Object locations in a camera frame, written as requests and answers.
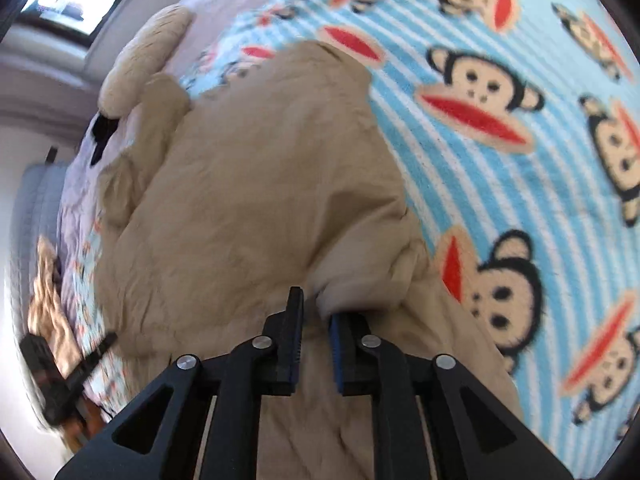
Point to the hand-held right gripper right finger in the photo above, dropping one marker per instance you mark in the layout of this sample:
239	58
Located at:
336	352

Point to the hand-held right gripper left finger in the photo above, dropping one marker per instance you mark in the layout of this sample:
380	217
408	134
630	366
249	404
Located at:
295	332

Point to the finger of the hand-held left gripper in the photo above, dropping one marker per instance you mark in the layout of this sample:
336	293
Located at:
95	355

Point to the tan padded jacket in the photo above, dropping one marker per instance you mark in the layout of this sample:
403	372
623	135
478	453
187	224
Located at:
250	185

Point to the beige striped cloth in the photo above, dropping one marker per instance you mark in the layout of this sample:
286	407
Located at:
50	310

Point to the black cloth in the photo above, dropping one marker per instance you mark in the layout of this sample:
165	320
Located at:
102	132

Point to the striped monkey printed blanket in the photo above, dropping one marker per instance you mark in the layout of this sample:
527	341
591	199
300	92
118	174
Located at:
500	185

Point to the cream round pillow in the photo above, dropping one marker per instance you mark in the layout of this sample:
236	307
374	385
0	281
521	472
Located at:
145	55

